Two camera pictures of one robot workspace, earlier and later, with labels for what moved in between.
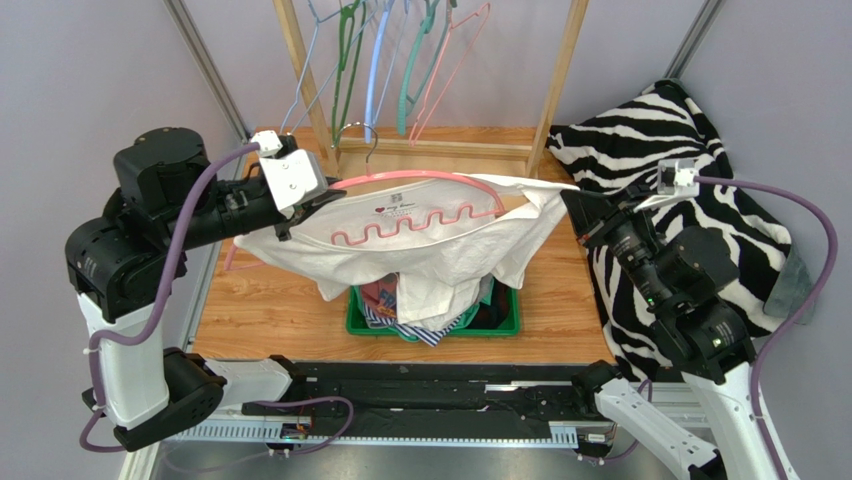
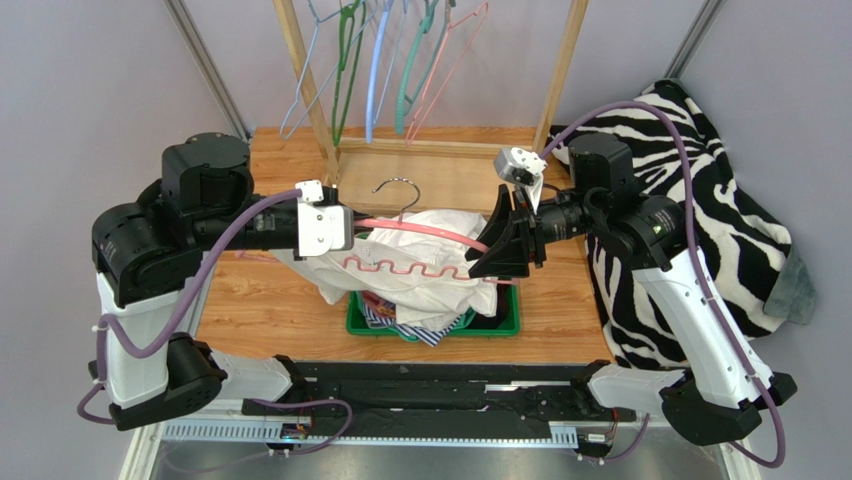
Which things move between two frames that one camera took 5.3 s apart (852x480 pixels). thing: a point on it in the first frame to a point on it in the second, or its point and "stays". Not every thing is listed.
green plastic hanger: (346, 24) stays
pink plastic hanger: (465, 209) to (403, 264)
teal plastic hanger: (406, 103) stays
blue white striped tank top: (430, 336) stays
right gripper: (600, 219) to (530, 235)
